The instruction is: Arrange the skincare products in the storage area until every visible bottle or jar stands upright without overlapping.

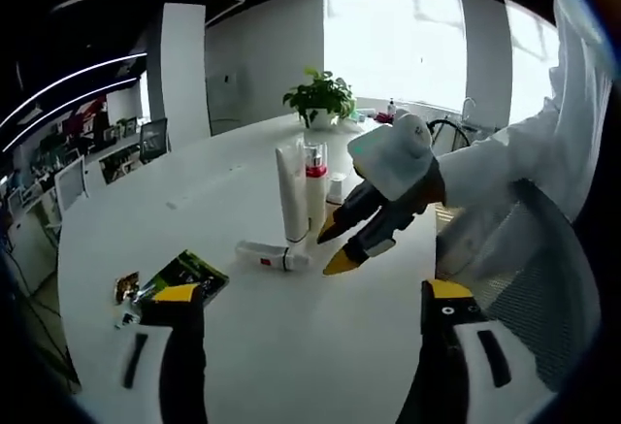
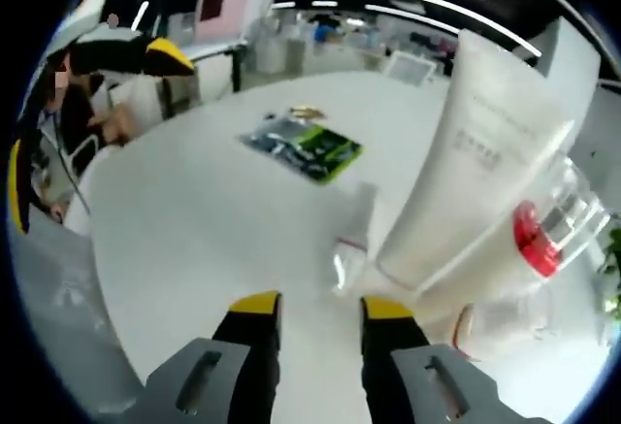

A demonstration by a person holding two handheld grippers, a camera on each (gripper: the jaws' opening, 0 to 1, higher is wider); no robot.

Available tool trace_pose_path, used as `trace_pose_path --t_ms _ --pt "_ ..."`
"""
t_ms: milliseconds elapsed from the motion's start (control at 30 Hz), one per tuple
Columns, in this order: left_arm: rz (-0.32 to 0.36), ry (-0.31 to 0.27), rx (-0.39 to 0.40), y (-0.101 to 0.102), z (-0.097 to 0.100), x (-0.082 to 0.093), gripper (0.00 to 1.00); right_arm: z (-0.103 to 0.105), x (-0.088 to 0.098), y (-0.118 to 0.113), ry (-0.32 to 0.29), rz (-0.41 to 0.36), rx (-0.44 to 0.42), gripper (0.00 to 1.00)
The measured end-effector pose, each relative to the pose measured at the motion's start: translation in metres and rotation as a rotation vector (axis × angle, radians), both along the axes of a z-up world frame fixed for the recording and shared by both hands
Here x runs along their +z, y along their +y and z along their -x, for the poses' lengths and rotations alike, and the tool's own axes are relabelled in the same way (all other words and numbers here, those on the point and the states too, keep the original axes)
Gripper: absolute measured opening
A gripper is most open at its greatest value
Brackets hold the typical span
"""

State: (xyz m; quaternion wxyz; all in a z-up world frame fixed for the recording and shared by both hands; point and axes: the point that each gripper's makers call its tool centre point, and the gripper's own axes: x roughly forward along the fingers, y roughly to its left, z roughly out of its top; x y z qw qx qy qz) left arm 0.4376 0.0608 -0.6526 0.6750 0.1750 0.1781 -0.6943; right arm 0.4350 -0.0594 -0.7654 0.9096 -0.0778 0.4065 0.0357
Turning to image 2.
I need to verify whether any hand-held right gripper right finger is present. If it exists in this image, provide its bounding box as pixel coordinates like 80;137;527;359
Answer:
359;296;508;424

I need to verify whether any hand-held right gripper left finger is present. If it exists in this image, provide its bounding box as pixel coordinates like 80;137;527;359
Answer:
144;290;283;424

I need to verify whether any large white skincare bottle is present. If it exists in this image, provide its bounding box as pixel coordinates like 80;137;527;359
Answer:
416;151;613;302

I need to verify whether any gold skincare sachet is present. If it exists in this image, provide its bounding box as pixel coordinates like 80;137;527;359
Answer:
286;105;329;120

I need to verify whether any dark green skincare sachet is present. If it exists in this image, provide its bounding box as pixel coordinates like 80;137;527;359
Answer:
237;114;365;186

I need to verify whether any white skincare tube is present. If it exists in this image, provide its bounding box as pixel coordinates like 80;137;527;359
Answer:
376;27;578;295

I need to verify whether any person's body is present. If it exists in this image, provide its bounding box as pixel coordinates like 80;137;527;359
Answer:
36;52;137;224

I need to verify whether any white side table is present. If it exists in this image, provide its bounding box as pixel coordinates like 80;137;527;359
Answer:
167;38;249;105

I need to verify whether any pink board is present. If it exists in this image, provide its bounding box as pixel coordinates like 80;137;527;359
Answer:
195;0;249;41

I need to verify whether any green potted plant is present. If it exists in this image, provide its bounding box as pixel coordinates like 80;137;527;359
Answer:
597;228;621;328

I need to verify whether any white square pillar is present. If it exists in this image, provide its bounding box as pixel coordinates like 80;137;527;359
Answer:
542;15;604;105

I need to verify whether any black cable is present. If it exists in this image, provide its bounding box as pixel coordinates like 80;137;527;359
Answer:
51;113;92;214

